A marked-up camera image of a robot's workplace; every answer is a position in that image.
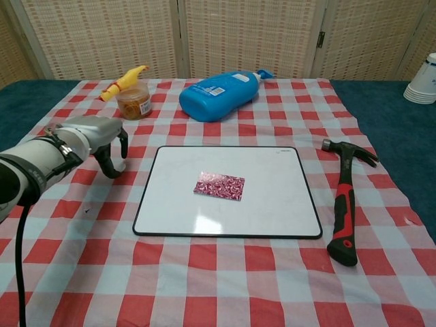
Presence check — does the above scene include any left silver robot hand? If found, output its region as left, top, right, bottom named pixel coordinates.
left=54, top=115, right=129, bottom=179

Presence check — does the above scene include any red white patterned plastic packet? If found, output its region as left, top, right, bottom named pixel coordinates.
left=193, top=172, right=246, bottom=202

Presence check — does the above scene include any clear jar of rubber bands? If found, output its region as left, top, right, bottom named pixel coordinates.
left=115, top=84, right=153, bottom=121

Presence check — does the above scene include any yellow rubber chicken toy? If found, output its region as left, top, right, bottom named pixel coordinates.
left=98, top=65, right=151, bottom=102

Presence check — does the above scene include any woven folding screen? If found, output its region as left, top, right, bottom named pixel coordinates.
left=0, top=0, right=436, bottom=90

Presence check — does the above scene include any blue pump bottle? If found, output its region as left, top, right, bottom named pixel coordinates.
left=178, top=69, right=275, bottom=123

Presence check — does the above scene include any red white checkered tablecloth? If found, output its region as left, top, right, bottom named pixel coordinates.
left=0, top=77, right=436, bottom=327

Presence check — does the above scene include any black red claw hammer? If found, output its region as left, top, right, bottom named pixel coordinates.
left=321, top=138, right=379, bottom=267

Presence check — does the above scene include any stack of white paper cups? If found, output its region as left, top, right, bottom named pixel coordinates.
left=403, top=52, right=436, bottom=105

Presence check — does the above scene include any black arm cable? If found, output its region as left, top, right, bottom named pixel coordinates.
left=15, top=202, right=30, bottom=327

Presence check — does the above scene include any white board with black frame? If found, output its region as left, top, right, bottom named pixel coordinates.
left=131, top=145, right=324, bottom=238

